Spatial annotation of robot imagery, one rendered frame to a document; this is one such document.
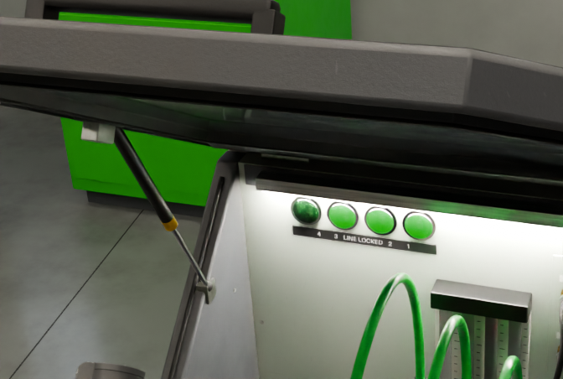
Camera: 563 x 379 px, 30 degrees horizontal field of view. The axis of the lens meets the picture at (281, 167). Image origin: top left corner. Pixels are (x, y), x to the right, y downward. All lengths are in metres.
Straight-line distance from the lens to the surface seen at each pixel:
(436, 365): 1.33
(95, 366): 1.14
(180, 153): 4.33
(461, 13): 5.30
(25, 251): 4.46
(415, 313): 1.54
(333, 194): 1.57
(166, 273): 4.14
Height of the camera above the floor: 2.17
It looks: 27 degrees down
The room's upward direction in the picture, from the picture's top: 5 degrees counter-clockwise
